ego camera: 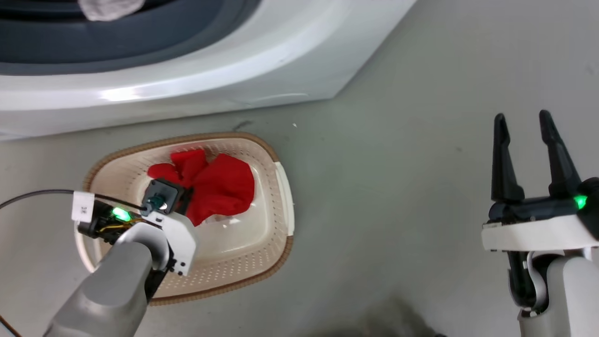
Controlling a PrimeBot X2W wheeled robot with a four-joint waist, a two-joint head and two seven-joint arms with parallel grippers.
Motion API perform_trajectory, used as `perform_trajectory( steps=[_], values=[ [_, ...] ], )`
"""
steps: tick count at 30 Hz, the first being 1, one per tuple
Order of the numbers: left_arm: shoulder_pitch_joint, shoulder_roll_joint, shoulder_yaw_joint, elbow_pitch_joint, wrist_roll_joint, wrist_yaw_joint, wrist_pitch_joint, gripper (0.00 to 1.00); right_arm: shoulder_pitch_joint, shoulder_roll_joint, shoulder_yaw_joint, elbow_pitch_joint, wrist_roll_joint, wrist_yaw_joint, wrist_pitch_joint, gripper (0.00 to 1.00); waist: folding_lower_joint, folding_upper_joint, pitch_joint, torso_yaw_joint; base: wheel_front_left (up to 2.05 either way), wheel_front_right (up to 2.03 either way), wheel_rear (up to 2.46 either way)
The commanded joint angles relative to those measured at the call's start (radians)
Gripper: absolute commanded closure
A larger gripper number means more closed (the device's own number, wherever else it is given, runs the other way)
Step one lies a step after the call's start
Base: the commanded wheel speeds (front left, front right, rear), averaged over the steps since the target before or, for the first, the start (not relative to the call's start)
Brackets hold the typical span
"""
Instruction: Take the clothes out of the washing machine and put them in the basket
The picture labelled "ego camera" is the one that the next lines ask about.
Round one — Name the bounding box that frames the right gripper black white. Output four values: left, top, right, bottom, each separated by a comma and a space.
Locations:
481, 110, 599, 254

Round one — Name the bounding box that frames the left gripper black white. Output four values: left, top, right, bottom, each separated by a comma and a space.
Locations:
77, 200, 198, 277

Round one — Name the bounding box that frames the red garment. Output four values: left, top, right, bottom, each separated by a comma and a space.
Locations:
147, 149, 256, 227

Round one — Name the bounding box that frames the beige perforated laundry basket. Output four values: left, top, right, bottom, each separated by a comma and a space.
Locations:
74, 132, 295, 306

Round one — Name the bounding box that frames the white washing machine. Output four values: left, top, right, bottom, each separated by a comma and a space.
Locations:
0, 0, 417, 141

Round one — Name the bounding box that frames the grey cloth in drum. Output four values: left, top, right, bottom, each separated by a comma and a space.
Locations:
78, 0, 146, 22

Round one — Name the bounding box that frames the black cable with white label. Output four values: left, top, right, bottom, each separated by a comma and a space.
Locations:
0, 189, 146, 223

